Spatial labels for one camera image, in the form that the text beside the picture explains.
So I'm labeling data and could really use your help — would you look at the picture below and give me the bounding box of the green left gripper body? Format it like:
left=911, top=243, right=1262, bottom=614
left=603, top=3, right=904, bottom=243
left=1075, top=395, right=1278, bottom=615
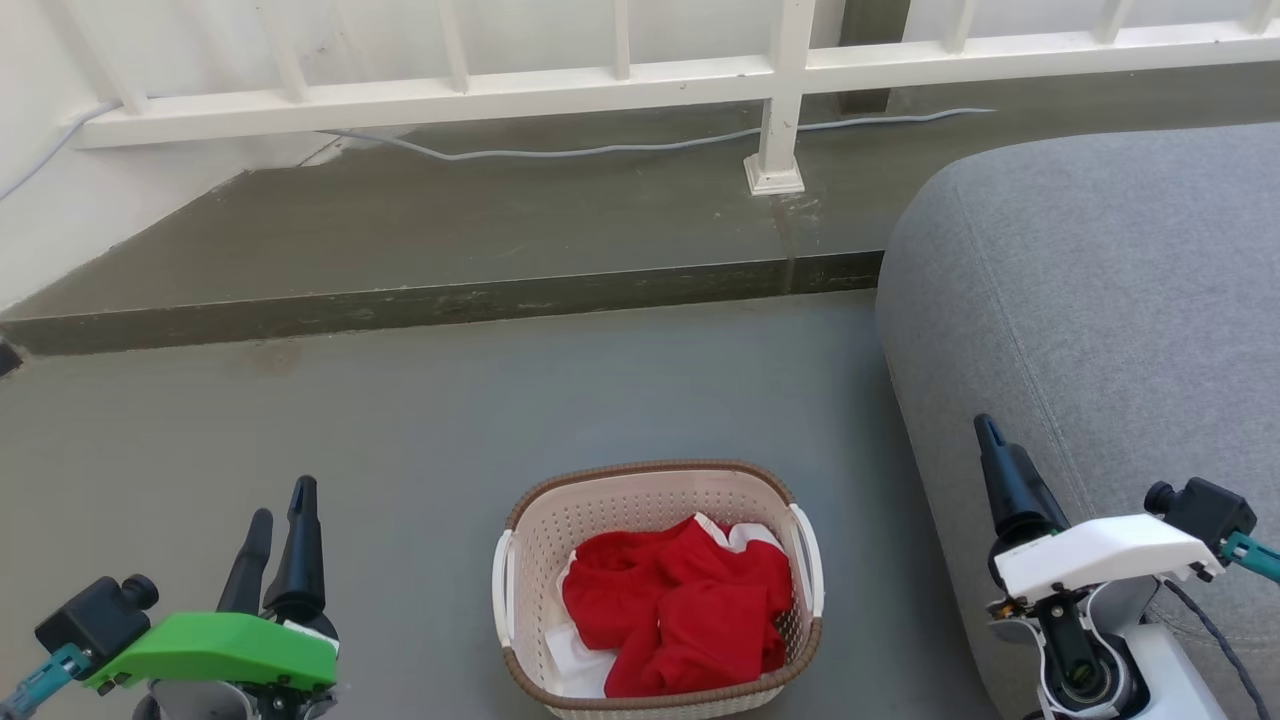
left=84, top=611, right=341, bottom=695

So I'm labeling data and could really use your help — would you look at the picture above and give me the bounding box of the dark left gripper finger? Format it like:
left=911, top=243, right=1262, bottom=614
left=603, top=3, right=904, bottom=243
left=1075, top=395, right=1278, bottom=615
left=262, top=476, right=339, bottom=643
left=216, top=508, right=275, bottom=616

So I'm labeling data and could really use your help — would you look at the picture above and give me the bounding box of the grey floor cable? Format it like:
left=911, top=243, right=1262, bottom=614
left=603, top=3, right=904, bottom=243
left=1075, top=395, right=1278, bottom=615
left=0, top=100, right=997, bottom=206

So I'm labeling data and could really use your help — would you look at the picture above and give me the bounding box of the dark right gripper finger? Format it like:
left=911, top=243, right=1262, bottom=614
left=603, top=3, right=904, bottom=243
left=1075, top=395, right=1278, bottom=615
left=974, top=414, right=1071, bottom=561

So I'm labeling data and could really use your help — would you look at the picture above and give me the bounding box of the grey fabric sofa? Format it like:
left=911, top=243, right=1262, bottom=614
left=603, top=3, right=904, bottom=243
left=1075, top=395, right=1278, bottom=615
left=875, top=120, right=1280, bottom=720

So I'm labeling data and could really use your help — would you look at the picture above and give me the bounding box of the white metal railing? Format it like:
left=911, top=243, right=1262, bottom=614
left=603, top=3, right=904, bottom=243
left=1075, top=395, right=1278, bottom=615
left=40, top=0, right=1280, bottom=197

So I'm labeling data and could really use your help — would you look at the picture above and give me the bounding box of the teal camera cable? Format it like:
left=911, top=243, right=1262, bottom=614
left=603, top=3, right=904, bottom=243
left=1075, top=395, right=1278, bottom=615
left=0, top=643, right=93, bottom=720
left=1220, top=531, right=1280, bottom=587

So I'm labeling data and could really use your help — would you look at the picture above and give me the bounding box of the teal right camera cable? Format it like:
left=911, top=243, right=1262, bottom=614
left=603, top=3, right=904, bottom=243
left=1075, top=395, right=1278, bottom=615
left=1220, top=531, right=1280, bottom=587

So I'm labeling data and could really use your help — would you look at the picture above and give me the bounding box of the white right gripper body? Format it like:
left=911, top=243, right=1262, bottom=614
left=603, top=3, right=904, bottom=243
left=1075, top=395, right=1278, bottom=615
left=985, top=514, right=1227, bottom=641

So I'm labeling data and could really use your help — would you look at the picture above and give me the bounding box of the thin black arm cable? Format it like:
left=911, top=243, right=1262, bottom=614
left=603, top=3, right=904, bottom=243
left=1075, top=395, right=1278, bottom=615
left=1158, top=576, right=1273, bottom=720

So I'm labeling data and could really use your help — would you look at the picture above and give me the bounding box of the red and white garment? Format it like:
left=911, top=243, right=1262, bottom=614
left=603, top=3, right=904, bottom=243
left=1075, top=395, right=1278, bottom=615
left=545, top=512, right=796, bottom=700

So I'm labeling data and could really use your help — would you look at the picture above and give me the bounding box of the teal left camera cable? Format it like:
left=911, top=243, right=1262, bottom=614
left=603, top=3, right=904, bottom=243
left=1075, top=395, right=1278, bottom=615
left=0, top=643, right=93, bottom=720

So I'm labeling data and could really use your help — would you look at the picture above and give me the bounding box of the cream perforated laundry basket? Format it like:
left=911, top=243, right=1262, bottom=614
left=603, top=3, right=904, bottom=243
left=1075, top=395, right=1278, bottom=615
left=490, top=459, right=827, bottom=720

